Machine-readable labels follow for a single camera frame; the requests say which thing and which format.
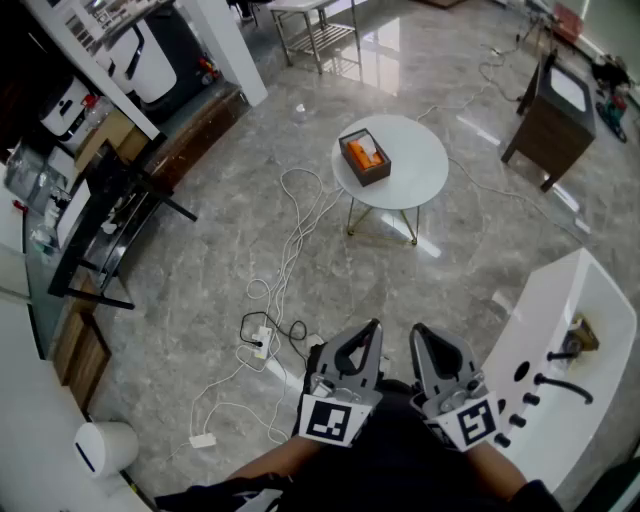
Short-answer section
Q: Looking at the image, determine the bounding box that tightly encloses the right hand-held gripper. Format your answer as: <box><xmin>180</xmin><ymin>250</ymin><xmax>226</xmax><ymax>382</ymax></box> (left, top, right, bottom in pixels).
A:
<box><xmin>409</xmin><ymin>323</ymin><xmax>501</xmax><ymax>454</ymax></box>

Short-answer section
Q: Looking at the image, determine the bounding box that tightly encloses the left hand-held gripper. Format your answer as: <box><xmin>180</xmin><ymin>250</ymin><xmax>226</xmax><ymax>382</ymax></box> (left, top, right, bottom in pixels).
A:
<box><xmin>298</xmin><ymin>319</ymin><xmax>384</xmax><ymax>449</ymax></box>

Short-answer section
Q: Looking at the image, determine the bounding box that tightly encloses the brown wooden box tray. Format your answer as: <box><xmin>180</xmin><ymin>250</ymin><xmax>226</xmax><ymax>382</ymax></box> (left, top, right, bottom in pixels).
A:
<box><xmin>338</xmin><ymin>127</ymin><xmax>393</xmax><ymax>188</ymax></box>

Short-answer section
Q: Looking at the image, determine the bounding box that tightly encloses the orange packet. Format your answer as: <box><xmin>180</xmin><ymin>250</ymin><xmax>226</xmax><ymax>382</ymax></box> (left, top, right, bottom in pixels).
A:
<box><xmin>346</xmin><ymin>133</ymin><xmax>386</xmax><ymax>174</ymax></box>

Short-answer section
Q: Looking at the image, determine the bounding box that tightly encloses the person's right forearm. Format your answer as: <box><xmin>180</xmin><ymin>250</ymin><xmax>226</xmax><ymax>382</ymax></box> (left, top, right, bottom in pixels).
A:
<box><xmin>469</xmin><ymin>442</ymin><xmax>531</xmax><ymax>501</ymax></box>

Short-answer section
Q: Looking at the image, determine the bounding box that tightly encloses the person's left forearm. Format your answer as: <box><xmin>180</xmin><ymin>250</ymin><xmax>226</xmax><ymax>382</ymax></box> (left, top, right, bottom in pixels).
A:
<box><xmin>227</xmin><ymin>439</ymin><xmax>321</xmax><ymax>484</ymax></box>

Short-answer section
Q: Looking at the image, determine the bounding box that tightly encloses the brown cardboard box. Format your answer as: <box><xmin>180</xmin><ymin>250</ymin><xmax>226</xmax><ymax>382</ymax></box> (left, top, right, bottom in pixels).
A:
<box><xmin>74</xmin><ymin>107</ymin><xmax>151</xmax><ymax>174</ymax></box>

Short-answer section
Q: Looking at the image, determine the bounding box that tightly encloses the white power socket block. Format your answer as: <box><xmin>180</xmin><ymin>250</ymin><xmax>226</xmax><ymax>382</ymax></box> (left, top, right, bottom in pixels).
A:
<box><xmin>251</xmin><ymin>324</ymin><xmax>274</xmax><ymax>360</ymax></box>

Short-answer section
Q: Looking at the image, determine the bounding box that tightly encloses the white wash basin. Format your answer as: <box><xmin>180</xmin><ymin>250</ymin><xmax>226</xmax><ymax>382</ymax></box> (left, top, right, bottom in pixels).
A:
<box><xmin>482</xmin><ymin>247</ymin><xmax>639</xmax><ymax>494</ymax></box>

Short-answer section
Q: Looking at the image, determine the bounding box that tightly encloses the person's black clothing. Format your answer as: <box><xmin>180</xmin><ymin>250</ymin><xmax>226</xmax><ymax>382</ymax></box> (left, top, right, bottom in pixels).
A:
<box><xmin>153</xmin><ymin>344</ymin><xmax>569</xmax><ymax>512</ymax></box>

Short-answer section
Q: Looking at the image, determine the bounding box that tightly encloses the black basin faucet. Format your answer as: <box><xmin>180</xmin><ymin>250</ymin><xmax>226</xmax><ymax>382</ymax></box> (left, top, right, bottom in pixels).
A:
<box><xmin>533</xmin><ymin>372</ymin><xmax>595</xmax><ymax>406</ymax></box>

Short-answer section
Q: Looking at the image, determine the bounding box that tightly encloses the brass basin drain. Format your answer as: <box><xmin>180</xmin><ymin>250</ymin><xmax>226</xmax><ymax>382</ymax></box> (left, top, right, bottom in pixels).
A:
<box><xmin>559</xmin><ymin>313</ymin><xmax>600</xmax><ymax>362</ymax></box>

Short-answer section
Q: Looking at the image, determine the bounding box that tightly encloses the white chest-worn device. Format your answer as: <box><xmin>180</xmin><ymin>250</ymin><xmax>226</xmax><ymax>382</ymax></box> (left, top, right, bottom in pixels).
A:
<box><xmin>234</xmin><ymin>488</ymin><xmax>284</xmax><ymax>512</ymax></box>

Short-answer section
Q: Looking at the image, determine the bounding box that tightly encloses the round white side table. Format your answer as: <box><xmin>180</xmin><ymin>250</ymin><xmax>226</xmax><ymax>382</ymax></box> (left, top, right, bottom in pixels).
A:
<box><xmin>331</xmin><ymin>114</ymin><xmax>450</xmax><ymax>247</ymax></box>

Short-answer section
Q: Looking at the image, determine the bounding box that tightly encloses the dark wooden vanity cabinet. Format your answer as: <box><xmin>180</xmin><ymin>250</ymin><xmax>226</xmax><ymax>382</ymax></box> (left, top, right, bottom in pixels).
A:
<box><xmin>501</xmin><ymin>49</ymin><xmax>598</xmax><ymax>194</ymax></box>

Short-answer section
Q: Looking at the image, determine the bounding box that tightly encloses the white cylindrical bin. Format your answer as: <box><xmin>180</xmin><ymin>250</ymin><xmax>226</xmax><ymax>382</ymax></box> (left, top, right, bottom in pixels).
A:
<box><xmin>73</xmin><ymin>421</ymin><xmax>140</xmax><ymax>479</ymax></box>

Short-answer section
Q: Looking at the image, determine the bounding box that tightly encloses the wooden drawer cabinet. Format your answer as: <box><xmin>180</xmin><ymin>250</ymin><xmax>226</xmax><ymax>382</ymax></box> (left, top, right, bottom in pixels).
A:
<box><xmin>52</xmin><ymin>274</ymin><xmax>112</xmax><ymax>414</ymax></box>

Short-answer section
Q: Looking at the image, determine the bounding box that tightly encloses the wooden floor platform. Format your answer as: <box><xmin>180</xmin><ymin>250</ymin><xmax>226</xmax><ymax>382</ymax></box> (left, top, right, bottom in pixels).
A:
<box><xmin>144</xmin><ymin>82</ymin><xmax>251</xmax><ymax>194</ymax></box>

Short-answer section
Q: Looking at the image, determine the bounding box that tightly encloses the white rectangular board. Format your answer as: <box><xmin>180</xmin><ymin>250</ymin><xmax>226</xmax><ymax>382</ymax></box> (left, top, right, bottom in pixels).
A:
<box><xmin>54</xmin><ymin>179</ymin><xmax>91</xmax><ymax>249</ymax></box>

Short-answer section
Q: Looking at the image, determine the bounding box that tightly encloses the stainless steel table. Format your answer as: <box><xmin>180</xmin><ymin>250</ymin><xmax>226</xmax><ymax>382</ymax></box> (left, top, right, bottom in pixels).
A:
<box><xmin>269</xmin><ymin>0</ymin><xmax>361</xmax><ymax>76</ymax></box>

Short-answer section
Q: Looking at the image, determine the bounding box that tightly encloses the white square pillar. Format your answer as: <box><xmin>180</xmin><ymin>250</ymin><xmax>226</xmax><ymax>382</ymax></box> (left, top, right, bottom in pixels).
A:
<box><xmin>177</xmin><ymin>0</ymin><xmax>269</xmax><ymax>108</ymax></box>

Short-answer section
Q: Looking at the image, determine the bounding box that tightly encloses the white grey cleaning machine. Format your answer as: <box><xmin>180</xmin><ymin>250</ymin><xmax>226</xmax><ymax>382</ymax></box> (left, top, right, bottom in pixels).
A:
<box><xmin>94</xmin><ymin>4</ymin><xmax>221</xmax><ymax>125</ymax></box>

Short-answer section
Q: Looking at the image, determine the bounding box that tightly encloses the pink chair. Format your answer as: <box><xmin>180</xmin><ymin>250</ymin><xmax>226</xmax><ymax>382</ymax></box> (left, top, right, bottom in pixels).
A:
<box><xmin>552</xmin><ymin>2</ymin><xmax>590</xmax><ymax>44</ymax></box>

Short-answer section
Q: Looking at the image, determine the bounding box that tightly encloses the clear plastic container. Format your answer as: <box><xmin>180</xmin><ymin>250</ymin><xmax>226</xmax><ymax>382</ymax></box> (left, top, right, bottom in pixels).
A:
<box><xmin>3</xmin><ymin>142</ymin><xmax>66</xmax><ymax>214</ymax></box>

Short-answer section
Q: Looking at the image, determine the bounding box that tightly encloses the white dispenser machine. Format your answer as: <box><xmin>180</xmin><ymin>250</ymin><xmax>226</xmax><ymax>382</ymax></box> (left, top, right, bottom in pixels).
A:
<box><xmin>38</xmin><ymin>77</ymin><xmax>91</xmax><ymax>144</ymax></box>

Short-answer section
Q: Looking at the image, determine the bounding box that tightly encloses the black cable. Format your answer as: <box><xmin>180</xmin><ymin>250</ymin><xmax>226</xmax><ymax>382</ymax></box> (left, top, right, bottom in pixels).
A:
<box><xmin>239</xmin><ymin>312</ymin><xmax>321</xmax><ymax>374</ymax></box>

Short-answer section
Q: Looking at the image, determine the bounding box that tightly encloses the black chest harness strap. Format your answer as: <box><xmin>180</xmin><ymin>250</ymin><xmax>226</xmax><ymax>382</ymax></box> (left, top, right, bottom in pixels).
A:
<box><xmin>219</xmin><ymin>472</ymin><xmax>296</xmax><ymax>501</ymax></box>

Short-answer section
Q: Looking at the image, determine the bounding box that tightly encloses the black metal frame desk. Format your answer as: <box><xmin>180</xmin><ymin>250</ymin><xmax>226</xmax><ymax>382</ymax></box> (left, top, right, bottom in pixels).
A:
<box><xmin>47</xmin><ymin>132</ymin><xmax>199</xmax><ymax>311</ymax></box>

